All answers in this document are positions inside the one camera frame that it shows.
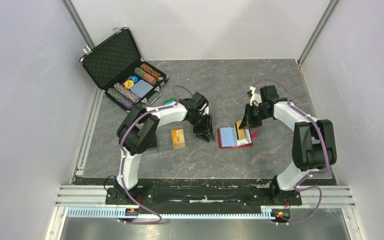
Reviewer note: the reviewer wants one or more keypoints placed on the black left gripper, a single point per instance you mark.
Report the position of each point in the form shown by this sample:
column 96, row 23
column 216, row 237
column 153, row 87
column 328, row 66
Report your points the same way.
column 206, row 130

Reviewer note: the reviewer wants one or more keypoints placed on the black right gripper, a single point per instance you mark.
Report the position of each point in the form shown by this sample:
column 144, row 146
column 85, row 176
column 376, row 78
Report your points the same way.
column 248, row 121

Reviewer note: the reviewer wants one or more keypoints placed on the gold credit card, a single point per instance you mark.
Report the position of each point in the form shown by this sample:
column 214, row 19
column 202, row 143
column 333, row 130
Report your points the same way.
column 240, row 133

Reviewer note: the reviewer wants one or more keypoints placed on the red leather card holder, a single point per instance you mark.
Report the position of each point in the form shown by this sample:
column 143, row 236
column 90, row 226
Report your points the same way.
column 227, row 137

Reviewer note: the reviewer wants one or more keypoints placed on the clear plastic card box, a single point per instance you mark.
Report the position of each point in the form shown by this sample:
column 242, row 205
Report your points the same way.
column 162, row 142

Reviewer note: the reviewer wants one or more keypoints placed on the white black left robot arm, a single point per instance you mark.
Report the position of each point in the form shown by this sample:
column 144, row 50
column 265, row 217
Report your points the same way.
column 137, row 133

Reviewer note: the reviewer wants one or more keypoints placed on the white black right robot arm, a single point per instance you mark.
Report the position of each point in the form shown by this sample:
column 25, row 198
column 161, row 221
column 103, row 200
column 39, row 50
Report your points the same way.
column 313, row 145

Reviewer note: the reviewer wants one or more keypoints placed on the orange card stack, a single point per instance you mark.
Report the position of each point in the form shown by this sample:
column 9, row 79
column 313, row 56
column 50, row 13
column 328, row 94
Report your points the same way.
column 178, row 139

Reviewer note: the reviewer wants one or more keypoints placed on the blue playing card deck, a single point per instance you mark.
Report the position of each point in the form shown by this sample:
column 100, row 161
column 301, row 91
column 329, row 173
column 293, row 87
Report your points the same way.
column 141, row 88

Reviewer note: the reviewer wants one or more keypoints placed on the stacked toy building blocks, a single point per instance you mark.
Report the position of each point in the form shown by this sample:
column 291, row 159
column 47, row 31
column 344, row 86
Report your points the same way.
column 169, row 101

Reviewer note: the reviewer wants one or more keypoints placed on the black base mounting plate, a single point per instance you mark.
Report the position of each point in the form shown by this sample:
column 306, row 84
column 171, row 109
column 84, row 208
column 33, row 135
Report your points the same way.
column 199, row 196

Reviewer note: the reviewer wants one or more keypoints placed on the red poker chip row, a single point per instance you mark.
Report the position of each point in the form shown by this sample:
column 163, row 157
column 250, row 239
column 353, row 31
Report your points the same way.
column 149, row 79

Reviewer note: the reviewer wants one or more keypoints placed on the purple grey poker chip row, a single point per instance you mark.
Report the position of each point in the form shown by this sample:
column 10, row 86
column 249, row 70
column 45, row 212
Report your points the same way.
column 126, row 93

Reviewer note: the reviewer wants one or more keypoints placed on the brown poker chip row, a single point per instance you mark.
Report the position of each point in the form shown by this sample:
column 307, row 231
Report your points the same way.
column 150, row 70

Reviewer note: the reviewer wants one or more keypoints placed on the green purple poker chip row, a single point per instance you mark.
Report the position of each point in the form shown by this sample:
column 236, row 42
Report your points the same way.
column 124, row 102

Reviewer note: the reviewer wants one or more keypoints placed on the blue dealer chip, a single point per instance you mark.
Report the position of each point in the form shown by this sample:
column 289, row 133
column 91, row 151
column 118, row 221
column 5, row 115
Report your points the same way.
column 134, row 78

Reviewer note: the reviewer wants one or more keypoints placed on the yellow dealer chip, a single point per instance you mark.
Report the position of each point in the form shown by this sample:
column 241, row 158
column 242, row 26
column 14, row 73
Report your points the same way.
column 128, row 83

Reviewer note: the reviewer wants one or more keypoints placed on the black aluminium poker chip case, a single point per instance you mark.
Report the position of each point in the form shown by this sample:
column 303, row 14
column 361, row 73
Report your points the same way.
column 114, row 60

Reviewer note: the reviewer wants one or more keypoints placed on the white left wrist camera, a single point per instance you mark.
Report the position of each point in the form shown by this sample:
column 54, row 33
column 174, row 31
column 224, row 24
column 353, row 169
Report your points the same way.
column 205, row 109

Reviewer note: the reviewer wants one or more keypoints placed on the aluminium slotted rail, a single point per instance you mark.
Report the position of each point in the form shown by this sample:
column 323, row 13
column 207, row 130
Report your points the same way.
column 126, row 213

